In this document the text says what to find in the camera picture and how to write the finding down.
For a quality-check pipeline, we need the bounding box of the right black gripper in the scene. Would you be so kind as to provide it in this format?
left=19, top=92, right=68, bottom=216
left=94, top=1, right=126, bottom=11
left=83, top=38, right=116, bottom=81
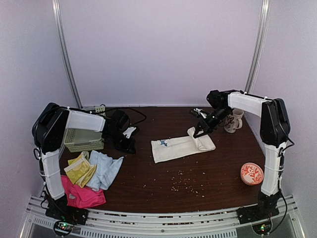
left=194, top=107, right=231, bottom=138

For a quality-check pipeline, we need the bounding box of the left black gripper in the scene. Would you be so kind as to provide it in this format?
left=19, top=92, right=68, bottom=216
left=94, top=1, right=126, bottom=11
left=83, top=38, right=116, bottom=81
left=105, top=129, right=136, bottom=154

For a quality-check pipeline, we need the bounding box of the cream white towel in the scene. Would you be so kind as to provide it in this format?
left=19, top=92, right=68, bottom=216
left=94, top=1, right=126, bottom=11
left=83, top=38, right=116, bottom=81
left=151, top=127, right=216, bottom=163

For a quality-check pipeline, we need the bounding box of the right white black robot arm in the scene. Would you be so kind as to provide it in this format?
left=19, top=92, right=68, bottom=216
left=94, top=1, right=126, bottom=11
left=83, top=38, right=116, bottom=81
left=190, top=90, right=290, bottom=219

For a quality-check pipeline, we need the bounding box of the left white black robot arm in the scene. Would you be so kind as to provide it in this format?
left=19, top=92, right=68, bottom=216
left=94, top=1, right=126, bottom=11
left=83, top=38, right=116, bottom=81
left=32, top=103, right=136, bottom=220

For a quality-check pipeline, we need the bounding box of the light blue towel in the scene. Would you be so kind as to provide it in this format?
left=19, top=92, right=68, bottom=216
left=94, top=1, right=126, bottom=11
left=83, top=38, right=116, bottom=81
left=86, top=150, right=124, bottom=191

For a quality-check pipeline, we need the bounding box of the cream patterned mug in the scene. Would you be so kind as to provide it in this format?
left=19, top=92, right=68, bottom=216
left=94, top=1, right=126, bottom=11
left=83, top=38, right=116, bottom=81
left=224, top=109, right=244, bottom=133

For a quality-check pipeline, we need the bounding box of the green plastic basket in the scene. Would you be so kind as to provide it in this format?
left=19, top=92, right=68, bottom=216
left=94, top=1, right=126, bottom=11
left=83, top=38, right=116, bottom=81
left=63, top=105, right=106, bottom=152

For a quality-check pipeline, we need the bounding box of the yellow patterned towel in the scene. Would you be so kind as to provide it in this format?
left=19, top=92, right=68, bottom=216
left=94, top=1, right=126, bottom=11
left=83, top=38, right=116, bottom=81
left=64, top=151, right=97, bottom=188

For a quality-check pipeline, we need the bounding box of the red white patterned bowl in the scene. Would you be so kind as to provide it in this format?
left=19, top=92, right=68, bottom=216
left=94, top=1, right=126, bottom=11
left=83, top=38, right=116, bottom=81
left=240, top=163, right=264, bottom=186

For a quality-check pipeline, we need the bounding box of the pink towel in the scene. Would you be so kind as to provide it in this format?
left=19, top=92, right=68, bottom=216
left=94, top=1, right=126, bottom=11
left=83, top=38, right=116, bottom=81
left=61, top=176, right=106, bottom=209

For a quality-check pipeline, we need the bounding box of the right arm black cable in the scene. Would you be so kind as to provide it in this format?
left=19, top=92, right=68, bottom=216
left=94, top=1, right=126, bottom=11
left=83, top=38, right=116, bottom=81
left=276, top=133, right=296, bottom=224

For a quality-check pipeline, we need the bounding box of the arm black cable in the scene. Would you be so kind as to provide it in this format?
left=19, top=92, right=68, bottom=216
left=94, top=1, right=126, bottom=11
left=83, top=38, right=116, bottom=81
left=31, top=106, right=147, bottom=159
left=276, top=133, right=296, bottom=224

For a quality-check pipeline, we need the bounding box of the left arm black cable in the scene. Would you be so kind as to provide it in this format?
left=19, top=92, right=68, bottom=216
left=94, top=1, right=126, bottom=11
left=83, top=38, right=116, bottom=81
left=31, top=106, right=147, bottom=159

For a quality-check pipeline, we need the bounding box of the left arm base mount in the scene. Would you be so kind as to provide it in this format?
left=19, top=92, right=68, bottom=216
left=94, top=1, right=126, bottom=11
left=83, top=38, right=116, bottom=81
left=45, top=204, right=89, bottom=225

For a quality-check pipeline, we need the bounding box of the aluminium front rail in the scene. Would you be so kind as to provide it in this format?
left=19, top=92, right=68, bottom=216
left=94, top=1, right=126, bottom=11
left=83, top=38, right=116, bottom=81
left=18, top=194, right=307, bottom=238

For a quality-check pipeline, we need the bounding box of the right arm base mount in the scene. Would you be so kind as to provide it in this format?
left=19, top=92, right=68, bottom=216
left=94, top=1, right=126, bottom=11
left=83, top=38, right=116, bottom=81
left=236, top=204, right=279, bottom=224

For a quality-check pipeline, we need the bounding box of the right aluminium frame post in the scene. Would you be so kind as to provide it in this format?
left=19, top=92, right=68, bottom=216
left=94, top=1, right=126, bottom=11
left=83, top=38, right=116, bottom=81
left=245, top=0, right=271, bottom=93

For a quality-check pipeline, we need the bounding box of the aluminium frame post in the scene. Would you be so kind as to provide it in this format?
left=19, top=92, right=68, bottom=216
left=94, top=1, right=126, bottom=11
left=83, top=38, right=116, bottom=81
left=245, top=0, right=271, bottom=93
left=52, top=0, right=83, bottom=109

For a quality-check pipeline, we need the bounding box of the left aluminium frame post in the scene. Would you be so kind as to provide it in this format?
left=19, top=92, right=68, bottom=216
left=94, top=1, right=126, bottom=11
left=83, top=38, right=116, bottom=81
left=52, top=0, right=83, bottom=109

